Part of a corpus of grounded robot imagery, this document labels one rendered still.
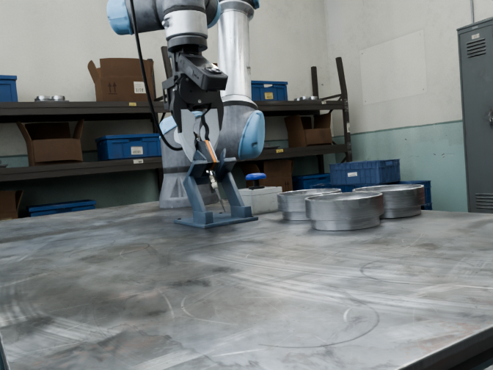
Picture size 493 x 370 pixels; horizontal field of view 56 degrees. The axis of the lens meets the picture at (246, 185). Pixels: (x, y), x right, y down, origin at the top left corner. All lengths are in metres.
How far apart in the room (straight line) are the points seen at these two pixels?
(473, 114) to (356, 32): 2.15
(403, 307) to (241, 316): 0.10
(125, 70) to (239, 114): 3.24
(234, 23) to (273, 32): 4.60
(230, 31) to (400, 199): 0.72
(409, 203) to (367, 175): 3.86
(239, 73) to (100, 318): 0.92
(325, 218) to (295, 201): 0.12
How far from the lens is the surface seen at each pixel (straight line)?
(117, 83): 4.28
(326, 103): 5.35
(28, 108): 4.01
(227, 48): 1.22
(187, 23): 0.84
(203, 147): 0.80
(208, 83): 0.74
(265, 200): 0.86
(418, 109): 5.31
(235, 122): 1.12
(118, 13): 1.00
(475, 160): 4.37
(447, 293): 0.35
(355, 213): 0.60
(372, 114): 5.73
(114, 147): 4.21
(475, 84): 4.37
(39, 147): 4.05
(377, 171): 4.48
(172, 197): 1.14
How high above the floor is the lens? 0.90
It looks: 3 degrees down
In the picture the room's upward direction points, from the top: 5 degrees counter-clockwise
